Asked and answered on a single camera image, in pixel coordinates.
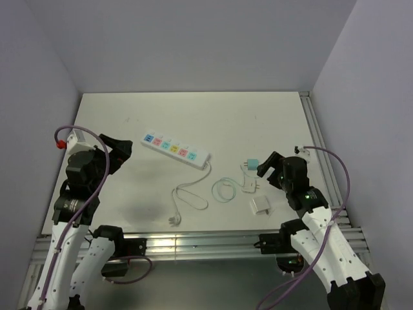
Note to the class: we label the white charger block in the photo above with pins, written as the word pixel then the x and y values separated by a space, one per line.
pixel 260 205

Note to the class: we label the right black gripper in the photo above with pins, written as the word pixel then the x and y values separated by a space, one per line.
pixel 275 161

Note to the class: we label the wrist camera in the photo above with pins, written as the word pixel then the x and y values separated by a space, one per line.
pixel 303 153
pixel 76 142

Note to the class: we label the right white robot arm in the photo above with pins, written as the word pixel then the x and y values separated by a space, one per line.
pixel 315 235

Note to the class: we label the white two-pin plug adapter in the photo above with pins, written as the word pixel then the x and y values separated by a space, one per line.
pixel 250 185

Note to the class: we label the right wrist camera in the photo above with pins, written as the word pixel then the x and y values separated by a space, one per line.
pixel 303 153

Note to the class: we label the teal charger plug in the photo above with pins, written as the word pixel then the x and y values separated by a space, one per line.
pixel 251 164

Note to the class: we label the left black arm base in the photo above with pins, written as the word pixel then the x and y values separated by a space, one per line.
pixel 116 268

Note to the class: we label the aluminium frame rail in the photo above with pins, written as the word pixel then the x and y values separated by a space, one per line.
pixel 180 210

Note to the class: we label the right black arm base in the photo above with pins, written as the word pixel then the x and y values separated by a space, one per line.
pixel 288 259

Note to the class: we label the white colourful power strip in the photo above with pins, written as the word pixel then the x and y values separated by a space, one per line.
pixel 173 148

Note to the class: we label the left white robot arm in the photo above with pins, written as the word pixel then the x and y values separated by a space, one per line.
pixel 65 282

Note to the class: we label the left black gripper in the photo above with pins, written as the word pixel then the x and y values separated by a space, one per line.
pixel 116 158

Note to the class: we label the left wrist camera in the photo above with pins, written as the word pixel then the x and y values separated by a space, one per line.
pixel 76 142

